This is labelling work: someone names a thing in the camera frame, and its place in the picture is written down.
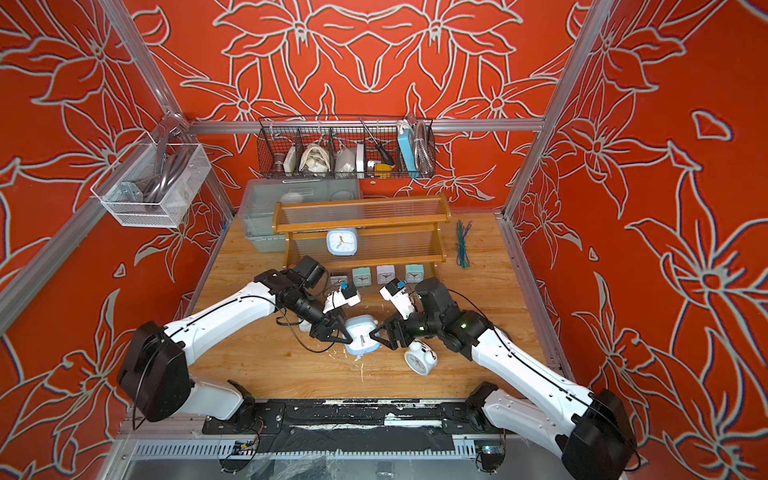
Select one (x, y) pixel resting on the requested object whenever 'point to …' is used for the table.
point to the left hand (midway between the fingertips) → (350, 331)
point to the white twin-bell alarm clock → (305, 326)
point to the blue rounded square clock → (342, 242)
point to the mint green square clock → (362, 276)
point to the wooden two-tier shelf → (390, 230)
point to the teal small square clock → (414, 273)
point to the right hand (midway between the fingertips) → (374, 331)
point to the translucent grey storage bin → (260, 197)
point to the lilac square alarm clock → (385, 273)
